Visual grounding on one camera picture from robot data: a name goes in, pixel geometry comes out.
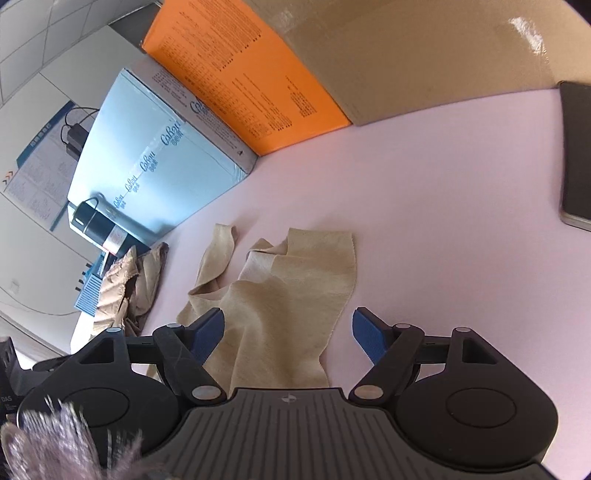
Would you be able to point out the black thermos flask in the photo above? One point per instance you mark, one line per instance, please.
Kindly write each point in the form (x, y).
(94, 221)

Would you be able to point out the grey fuzzy sleeve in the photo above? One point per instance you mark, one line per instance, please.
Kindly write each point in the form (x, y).
(51, 438)

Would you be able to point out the black power adapter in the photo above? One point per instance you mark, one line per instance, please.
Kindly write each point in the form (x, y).
(74, 136)

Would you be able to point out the blue perforated tray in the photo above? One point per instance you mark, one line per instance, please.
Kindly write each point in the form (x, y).
(90, 288)

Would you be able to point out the beige cloth garment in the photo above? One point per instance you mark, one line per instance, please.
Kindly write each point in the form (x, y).
(277, 314)

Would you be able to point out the light blue cardboard box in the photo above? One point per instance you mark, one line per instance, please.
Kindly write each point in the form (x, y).
(152, 170)

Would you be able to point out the wall poster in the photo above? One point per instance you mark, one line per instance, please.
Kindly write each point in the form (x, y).
(41, 166)

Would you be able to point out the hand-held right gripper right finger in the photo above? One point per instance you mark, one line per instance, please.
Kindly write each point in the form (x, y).
(369, 334)

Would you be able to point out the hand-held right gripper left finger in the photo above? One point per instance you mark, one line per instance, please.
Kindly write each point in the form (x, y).
(207, 334)

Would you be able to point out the orange printed box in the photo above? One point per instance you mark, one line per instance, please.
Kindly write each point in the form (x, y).
(240, 78)

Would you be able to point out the brown cardboard box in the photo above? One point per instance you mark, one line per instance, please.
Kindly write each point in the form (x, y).
(415, 55)

